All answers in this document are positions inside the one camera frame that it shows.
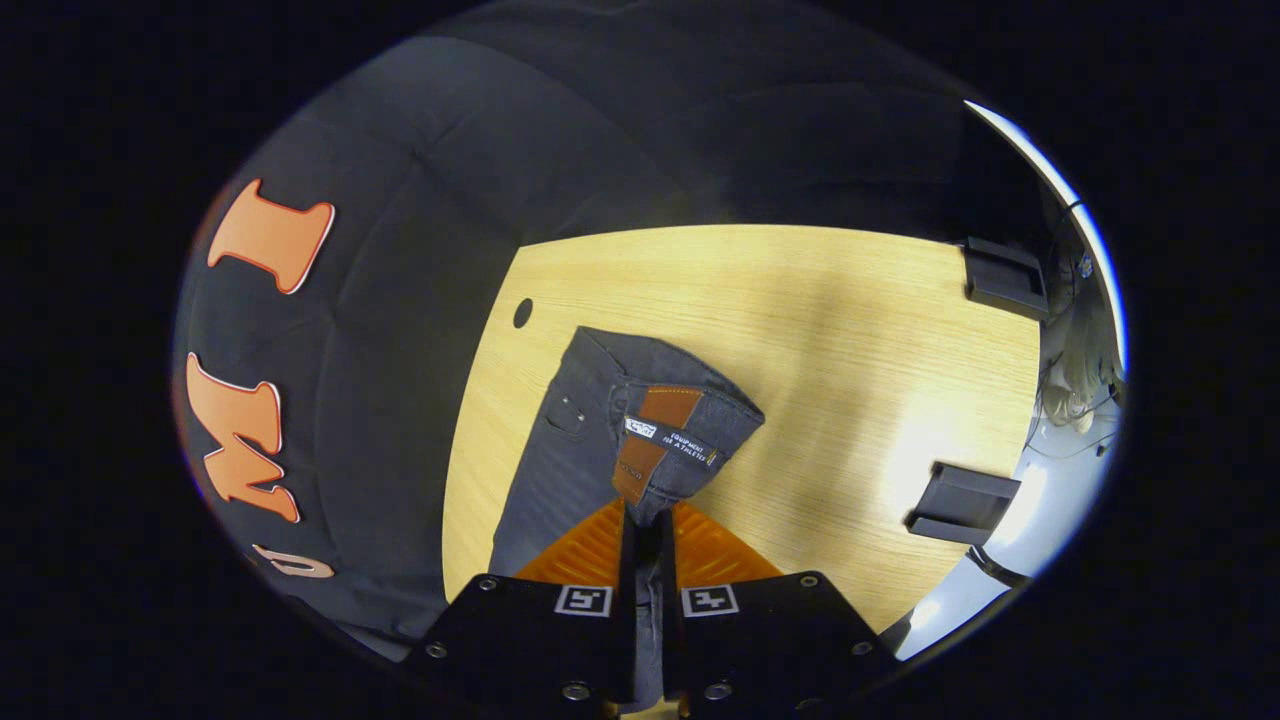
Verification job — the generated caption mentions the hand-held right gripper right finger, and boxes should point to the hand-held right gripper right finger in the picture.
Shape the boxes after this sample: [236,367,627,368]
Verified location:
[660,500,901,720]

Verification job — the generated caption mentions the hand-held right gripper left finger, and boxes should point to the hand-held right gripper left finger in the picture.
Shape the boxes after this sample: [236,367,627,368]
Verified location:
[405,497,641,720]

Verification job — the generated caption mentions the black jeans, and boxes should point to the black jeans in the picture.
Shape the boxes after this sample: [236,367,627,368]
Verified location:
[488,326,767,713]

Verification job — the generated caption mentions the black table clamp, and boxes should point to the black table clamp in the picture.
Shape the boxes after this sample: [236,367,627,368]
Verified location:
[905,462,1022,547]
[965,237,1050,322]

